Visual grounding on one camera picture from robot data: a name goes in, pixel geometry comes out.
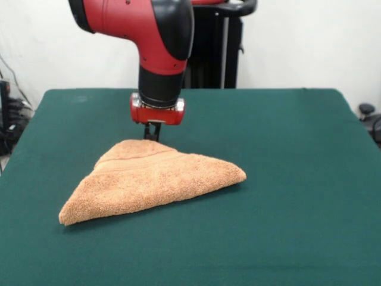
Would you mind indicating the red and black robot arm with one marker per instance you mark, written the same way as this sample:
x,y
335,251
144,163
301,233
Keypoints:
x,y
149,35

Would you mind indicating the dark green table cloth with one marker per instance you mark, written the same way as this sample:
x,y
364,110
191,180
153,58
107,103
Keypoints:
x,y
190,253

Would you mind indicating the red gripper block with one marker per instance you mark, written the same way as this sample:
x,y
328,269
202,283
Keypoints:
x,y
157,114

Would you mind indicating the black chair base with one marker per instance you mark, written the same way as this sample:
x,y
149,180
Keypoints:
x,y
370,119

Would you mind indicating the black box device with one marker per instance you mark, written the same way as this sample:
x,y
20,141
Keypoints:
x,y
4,98

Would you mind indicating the tan terry towel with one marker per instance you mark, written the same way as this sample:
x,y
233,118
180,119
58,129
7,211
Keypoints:
x,y
154,181

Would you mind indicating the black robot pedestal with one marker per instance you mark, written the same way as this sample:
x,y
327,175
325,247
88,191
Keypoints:
x,y
208,44

